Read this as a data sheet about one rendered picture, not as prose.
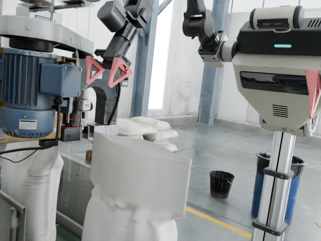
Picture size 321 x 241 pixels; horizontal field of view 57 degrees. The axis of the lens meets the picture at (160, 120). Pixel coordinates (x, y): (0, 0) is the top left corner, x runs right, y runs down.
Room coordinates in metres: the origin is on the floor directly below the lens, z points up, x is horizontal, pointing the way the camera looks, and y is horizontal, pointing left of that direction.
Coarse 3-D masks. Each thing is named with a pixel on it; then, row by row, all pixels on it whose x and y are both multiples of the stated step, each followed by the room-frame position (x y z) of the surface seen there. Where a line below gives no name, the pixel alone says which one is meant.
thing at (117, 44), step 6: (114, 36) 0.88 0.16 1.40; (120, 36) 0.87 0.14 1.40; (114, 42) 0.86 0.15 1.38; (120, 42) 0.86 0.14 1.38; (126, 42) 0.87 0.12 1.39; (108, 48) 0.85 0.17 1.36; (114, 48) 0.85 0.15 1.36; (120, 48) 0.86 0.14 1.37; (126, 48) 0.87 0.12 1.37; (96, 54) 0.88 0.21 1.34; (102, 54) 0.86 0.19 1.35; (120, 54) 0.82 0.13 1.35; (126, 60) 0.84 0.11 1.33
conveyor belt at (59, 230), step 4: (0, 188) 2.05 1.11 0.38; (56, 224) 1.64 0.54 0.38; (56, 228) 1.59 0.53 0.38; (60, 228) 1.60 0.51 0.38; (64, 228) 1.60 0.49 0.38; (56, 232) 1.55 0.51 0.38; (60, 232) 1.55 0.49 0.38; (64, 232) 1.56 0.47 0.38; (68, 232) 1.56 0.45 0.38; (56, 236) 1.51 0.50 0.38; (60, 236) 1.51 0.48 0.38; (64, 236) 1.52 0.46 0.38; (68, 236) 1.52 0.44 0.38; (72, 236) 1.53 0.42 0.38; (76, 236) 1.53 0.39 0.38; (56, 240) 1.47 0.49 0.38; (60, 240) 1.48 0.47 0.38; (64, 240) 1.48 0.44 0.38; (68, 240) 1.49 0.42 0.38; (72, 240) 1.49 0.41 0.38; (76, 240) 1.50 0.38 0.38; (80, 240) 1.50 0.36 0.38
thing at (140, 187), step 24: (96, 144) 1.18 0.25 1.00; (120, 144) 1.16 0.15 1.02; (144, 144) 1.13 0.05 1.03; (96, 168) 1.17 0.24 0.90; (120, 168) 1.00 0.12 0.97; (144, 168) 0.96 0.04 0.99; (168, 168) 0.95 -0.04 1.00; (96, 192) 1.11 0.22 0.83; (120, 192) 0.99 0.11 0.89; (144, 192) 0.96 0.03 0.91; (168, 192) 0.95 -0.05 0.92; (96, 216) 1.05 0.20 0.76; (120, 216) 0.98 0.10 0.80; (144, 216) 0.95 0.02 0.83; (168, 216) 0.94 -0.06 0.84; (96, 240) 1.04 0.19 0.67; (120, 240) 0.97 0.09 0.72; (144, 240) 0.92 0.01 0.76; (168, 240) 0.94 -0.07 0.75
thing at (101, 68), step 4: (88, 56) 0.87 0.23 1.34; (88, 60) 0.87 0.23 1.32; (92, 60) 0.87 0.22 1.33; (96, 60) 0.89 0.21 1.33; (104, 60) 0.90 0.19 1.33; (88, 64) 0.86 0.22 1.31; (92, 64) 0.88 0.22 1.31; (96, 64) 0.89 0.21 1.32; (100, 64) 0.90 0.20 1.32; (104, 64) 0.90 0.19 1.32; (108, 64) 0.89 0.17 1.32; (88, 68) 0.86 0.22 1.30; (96, 68) 0.90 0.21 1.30; (100, 68) 0.90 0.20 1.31; (104, 68) 0.91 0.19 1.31; (108, 68) 0.90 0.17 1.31; (88, 72) 0.86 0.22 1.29; (96, 72) 0.90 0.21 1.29; (100, 72) 0.90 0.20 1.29; (88, 76) 0.86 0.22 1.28; (92, 76) 0.88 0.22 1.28; (96, 76) 0.89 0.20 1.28; (88, 80) 0.86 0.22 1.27; (92, 80) 0.87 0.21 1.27; (88, 84) 0.86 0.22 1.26
